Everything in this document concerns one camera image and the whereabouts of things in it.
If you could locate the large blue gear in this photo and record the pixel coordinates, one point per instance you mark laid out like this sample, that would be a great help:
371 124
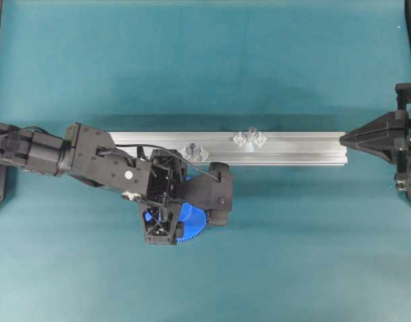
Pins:
192 220

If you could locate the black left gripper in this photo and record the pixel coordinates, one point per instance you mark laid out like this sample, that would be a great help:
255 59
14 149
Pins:
155 183

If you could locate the right clear shaft bracket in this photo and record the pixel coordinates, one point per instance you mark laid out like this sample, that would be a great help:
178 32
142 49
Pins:
250 140

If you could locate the silver aluminium extrusion rail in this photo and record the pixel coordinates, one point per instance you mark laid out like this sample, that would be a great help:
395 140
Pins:
283 148

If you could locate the clear shaft bracket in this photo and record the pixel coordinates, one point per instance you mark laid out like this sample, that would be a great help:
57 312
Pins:
194 153
250 140

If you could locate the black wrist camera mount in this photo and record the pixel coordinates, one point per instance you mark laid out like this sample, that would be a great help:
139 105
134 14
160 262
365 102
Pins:
212 193

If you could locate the left clear shaft bracket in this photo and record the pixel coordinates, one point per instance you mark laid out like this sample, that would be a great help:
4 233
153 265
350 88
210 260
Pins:
194 153

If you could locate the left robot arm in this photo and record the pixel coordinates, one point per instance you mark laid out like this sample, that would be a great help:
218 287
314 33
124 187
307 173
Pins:
91 156

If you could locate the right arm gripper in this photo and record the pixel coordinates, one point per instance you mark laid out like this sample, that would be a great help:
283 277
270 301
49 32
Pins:
377 138

